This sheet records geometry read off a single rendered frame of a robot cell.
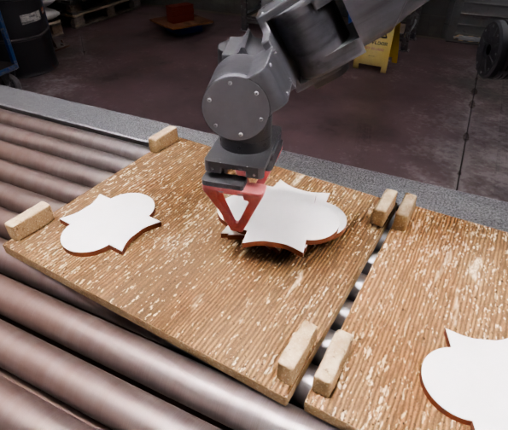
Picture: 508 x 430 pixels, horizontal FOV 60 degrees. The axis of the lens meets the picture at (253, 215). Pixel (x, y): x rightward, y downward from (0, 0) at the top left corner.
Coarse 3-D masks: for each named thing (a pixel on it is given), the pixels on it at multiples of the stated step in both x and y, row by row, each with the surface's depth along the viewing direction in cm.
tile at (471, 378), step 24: (456, 336) 43; (432, 360) 41; (456, 360) 41; (480, 360) 41; (504, 360) 41; (432, 384) 39; (456, 384) 39; (480, 384) 39; (504, 384) 39; (456, 408) 37; (480, 408) 37; (504, 408) 37
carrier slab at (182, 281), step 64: (128, 192) 65; (192, 192) 65; (320, 192) 65; (64, 256) 54; (128, 256) 54; (192, 256) 54; (256, 256) 54; (320, 256) 54; (192, 320) 46; (256, 320) 46; (320, 320) 46; (256, 384) 41
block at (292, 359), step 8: (304, 328) 42; (312, 328) 42; (296, 336) 41; (304, 336) 41; (312, 336) 42; (288, 344) 41; (296, 344) 40; (304, 344) 40; (312, 344) 43; (288, 352) 40; (296, 352) 40; (304, 352) 40; (280, 360) 39; (288, 360) 39; (296, 360) 39; (304, 360) 41; (280, 368) 39; (288, 368) 39; (296, 368) 39; (280, 376) 40; (288, 376) 39; (296, 376) 40; (288, 384) 40
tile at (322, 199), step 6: (282, 186) 60; (282, 192) 59; (288, 192) 59; (294, 192) 59; (300, 192) 59; (306, 192) 59; (318, 198) 58; (324, 198) 58; (324, 204) 57; (330, 204) 57; (336, 210) 56; (342, 216) 55; (342, 222) 54; (342, 228) 53; (336, 234) 52; (330, 240) 52; (306, 246) 50
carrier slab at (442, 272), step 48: (432, 240) 56; (480, 240) 56; (384, 288) 50; (432, 288) 50; (480, 288) 50; (384, 336) 44; (432, 336) 44; (480, 336) 44; (336, 384) 40; (384, 384) 40
